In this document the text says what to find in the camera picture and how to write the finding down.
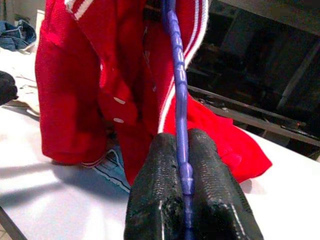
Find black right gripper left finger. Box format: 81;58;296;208
124;132;187;240

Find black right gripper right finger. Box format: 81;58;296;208
187;128;265;240

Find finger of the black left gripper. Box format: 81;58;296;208
0;70;19;107

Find red shirt with white trim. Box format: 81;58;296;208
34;0;273;186

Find purple plastic hanger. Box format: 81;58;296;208
159;0;198;240

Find large white garment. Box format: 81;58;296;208
0;46;41;117

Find light blue denim garment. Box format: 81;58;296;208
92;147;132;193

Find white table with black legs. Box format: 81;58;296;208
0;9;320;240

